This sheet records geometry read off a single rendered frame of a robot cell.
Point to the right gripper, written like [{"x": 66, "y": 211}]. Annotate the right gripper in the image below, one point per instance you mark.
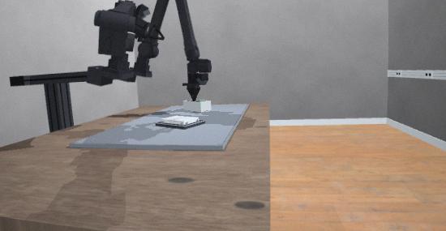
[{"x": 143, "y": 33}]

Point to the white control panel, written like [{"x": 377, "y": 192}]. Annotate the white control panel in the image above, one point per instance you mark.
[{"x": 197, "y": 105}]

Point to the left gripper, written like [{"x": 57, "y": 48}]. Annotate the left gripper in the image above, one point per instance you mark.
[{"x": 192, "y": 88}]

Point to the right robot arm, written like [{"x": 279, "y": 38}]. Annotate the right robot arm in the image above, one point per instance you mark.
[{"x": 114, "y": 25}]

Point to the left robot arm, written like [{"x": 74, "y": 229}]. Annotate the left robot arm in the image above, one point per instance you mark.
[{"x": 149, "y": 50}]

